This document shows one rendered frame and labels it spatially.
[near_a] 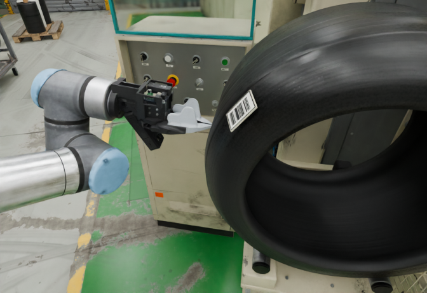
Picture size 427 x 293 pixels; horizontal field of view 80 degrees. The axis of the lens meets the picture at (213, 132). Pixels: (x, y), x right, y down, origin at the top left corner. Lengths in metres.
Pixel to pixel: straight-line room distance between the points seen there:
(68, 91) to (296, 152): 0.69
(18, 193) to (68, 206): 1.76
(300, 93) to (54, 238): 1.93
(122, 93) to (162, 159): 0.87
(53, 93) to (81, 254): 1.45
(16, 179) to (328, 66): 0.48
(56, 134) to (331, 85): 0.54
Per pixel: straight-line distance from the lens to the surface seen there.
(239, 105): 0.41
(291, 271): 0.86
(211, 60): 1.10
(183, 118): 0.53
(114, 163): 0.53
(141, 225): 1.94
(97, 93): 0.57
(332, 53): 0.39
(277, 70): 0.40
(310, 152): 0.92
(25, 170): 0.49
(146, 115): 0.55
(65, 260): 1.97
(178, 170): 1.42
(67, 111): 0.62
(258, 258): 0.72
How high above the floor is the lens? 1.55
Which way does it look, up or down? 36 degrees down
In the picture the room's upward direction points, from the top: straight up
